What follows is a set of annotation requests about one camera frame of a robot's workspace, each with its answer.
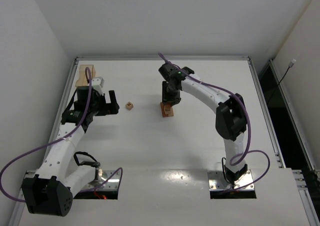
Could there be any metal base plate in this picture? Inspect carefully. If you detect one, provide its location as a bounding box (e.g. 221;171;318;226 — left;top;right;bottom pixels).
207;170;256;193
86;169;122;192

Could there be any transparent orange plastic box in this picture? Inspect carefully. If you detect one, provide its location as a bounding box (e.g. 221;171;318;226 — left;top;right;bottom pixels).
75;64;96;87

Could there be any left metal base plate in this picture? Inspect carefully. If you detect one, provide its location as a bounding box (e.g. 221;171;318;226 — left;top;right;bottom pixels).
86;169;122;192

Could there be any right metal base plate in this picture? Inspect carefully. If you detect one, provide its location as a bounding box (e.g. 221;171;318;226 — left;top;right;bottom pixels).
207;170;256;193

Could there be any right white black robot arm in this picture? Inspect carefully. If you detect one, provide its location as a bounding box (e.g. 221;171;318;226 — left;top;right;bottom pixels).
158;62;248;185

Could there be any light wooden rectangular block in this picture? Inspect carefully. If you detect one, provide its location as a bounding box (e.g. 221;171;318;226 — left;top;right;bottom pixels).
167;107;174;117

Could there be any reddish wooden arch block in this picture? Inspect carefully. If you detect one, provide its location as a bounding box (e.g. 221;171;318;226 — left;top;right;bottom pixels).
164;103;172;115

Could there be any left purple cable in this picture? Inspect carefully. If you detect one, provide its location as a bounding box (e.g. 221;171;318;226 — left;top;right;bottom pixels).
0;66;124;202

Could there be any aluminium table frame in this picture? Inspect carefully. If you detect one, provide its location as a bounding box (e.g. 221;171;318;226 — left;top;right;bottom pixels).
7;55;320;226

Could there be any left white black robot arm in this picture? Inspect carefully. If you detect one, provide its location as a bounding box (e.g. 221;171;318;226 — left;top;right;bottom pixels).
21;86;120;217

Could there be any reddish brown rectangular block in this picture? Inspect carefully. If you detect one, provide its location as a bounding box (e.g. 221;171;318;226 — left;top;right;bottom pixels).
160;102;167;118

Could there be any wooden letter N cube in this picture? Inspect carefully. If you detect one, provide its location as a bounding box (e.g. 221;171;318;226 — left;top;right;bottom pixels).
125;101;134;111

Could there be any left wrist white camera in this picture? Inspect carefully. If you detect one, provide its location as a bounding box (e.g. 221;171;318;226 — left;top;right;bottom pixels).
91;77;105;95

